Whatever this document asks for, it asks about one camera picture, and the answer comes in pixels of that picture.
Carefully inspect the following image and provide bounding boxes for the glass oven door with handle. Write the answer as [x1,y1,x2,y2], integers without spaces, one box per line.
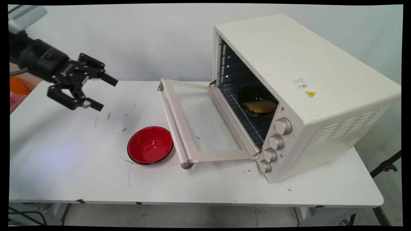
[157,78,261,170]

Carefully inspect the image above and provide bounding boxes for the black tripod stand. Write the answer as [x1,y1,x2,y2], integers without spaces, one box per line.
[369,150,402,179]

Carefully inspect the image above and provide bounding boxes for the pink object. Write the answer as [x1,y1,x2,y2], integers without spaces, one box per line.
[10,91,28,115]

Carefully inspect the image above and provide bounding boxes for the white label sticker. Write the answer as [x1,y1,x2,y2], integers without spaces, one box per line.
[293,77,309,90]

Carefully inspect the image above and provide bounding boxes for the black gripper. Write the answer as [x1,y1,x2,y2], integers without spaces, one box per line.
[9,31,119,112]

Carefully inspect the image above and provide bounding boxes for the white table leg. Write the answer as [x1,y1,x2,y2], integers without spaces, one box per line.
[48,203,72,226]

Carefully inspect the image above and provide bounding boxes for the silver oven knob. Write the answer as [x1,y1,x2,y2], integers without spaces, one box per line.
[258,160,272,174]
[268,134,285,150]
[263,148,278,163]
[275,117,293,135]

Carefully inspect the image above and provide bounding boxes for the toast bread slice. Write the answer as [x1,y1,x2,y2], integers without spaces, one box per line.
[241,99,278,114]

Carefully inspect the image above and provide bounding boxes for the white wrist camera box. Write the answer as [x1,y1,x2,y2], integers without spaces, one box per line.
[8,5,48,33]

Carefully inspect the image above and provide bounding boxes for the cream toaster oven body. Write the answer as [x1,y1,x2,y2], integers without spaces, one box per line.
[212,13,402,183]

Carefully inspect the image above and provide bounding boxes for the black floor cable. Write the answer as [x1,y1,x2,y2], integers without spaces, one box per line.
[9,207,48,226]

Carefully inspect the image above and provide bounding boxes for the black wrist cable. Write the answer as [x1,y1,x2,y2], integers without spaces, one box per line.
[10,67,30,77]

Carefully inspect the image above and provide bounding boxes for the white table leg frame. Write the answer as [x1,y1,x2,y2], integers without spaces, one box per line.
[293,207,393,227]

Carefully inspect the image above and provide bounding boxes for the metal wire oven rack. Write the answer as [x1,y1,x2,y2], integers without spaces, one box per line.
[218,74,279,150]

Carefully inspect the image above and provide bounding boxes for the orange object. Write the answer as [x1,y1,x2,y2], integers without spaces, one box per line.
[10,76,32,96]

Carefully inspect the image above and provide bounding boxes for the dark green plate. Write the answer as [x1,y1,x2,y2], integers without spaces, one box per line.
[237,86,279,116]

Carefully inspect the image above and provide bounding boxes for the red bowl with black rim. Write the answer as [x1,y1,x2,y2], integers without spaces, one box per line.
[127,126,174,166]

